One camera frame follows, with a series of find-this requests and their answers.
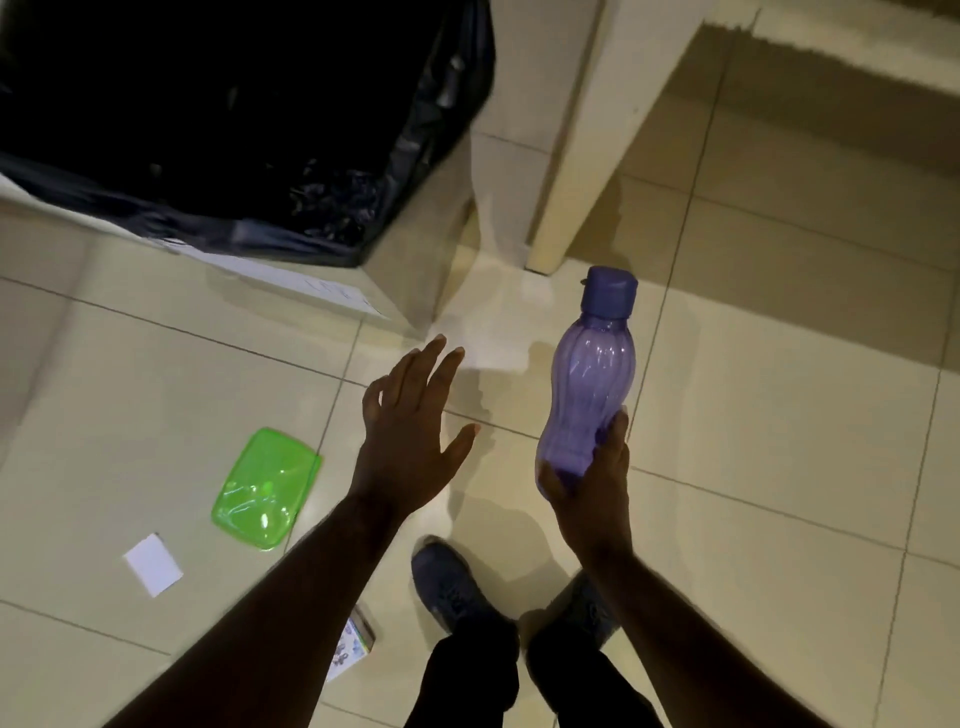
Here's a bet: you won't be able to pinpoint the person's right forearm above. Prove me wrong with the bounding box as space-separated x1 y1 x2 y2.
581 547 834 728

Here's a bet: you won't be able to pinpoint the person's left shoe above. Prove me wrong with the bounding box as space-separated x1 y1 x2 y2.
410 535 500 635

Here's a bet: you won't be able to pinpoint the white wooden table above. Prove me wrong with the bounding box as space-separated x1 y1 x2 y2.
524 0 760 276

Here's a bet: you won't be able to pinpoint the small printed cardboard box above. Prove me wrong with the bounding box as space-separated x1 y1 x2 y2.
324 602 377 684

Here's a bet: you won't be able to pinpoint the person's left forearm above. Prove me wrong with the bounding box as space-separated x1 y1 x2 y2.
104 491 410 728

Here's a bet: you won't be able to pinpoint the person's left hand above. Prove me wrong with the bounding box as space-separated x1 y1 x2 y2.
347 334 482 524

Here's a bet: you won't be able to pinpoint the white paper sign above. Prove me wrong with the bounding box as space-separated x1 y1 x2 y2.
149 238 391 322

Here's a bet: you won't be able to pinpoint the person's shoe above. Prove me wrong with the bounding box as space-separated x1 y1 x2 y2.
558 571 624 648
410 535 500 635

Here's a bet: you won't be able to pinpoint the dark purple ribbed bottle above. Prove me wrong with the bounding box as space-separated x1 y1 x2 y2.
533 265 640 496

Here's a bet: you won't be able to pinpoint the person's black trousers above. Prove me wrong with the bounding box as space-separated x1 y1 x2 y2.
404 614 665 728

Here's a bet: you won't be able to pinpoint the person's right hand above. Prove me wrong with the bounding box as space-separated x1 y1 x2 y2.
536 407 636 569

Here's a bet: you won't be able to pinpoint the small white paper piece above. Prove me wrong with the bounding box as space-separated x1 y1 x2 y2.
123 532 185 599

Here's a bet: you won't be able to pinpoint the green plastic lid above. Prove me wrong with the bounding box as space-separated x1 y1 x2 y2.
211 427 324 553

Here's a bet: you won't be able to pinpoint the person's right shoe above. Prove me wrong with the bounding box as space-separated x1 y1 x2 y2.
558 571 624 648

